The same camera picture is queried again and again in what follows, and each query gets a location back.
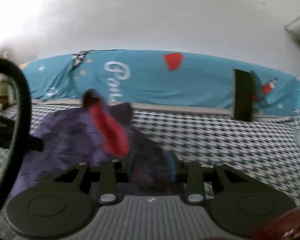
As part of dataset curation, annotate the purple patterned garment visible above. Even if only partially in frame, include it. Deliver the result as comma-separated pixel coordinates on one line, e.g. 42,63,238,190
11,90,179,196

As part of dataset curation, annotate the beige bunny plush toy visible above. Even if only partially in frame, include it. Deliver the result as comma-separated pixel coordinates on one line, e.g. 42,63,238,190
0,73,17,114

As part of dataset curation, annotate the blue white houndstooth mat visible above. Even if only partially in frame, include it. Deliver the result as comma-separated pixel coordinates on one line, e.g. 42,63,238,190
0,102,300,239

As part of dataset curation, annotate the blue cartoon print bedsheet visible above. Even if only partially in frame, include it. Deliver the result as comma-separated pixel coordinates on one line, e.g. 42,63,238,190
21,50,300,116

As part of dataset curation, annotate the black smartphone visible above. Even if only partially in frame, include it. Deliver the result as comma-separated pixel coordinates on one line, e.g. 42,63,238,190
232,69,254,122

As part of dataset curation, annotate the black braided cable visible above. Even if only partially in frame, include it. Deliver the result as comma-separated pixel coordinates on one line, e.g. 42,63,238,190
0,57,33,221

